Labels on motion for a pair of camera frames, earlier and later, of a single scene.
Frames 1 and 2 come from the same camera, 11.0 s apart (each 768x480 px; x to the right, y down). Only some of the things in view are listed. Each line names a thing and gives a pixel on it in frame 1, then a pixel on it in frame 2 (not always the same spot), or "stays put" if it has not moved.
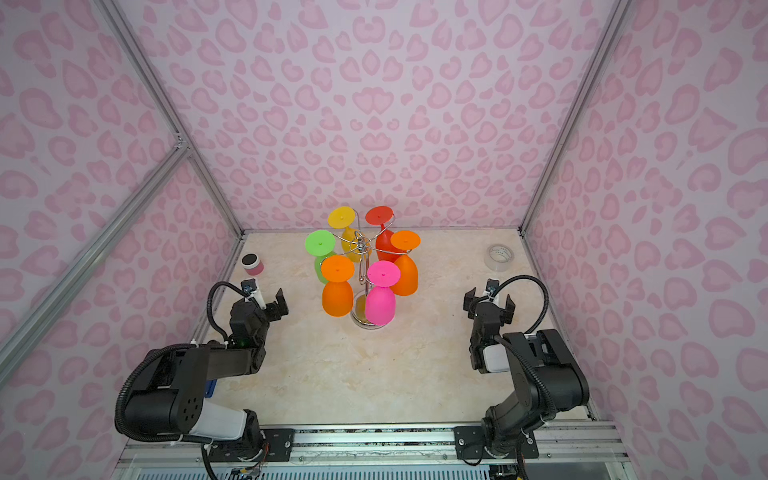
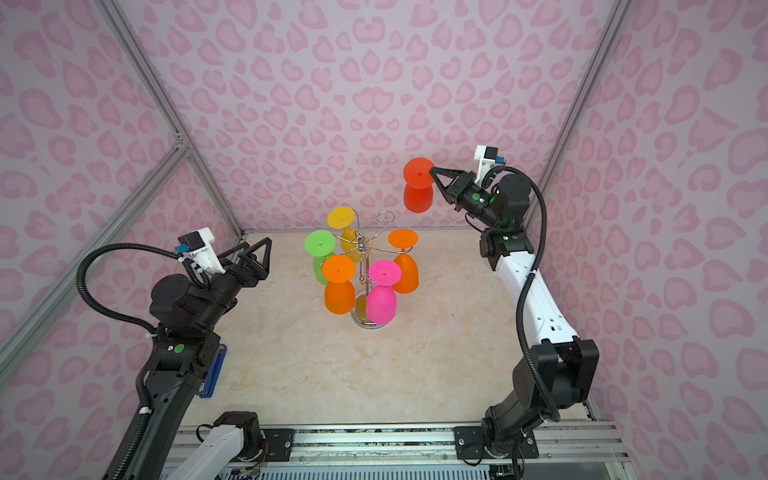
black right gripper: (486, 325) -> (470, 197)
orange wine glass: (406, 240) stays put
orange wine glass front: (337, 292) stays put
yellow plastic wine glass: (352, 241) stays put
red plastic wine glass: (385, 251) -> (418, 187)
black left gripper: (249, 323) -> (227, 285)
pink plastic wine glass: (381, 298) stays put
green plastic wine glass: (321, 244) stays put
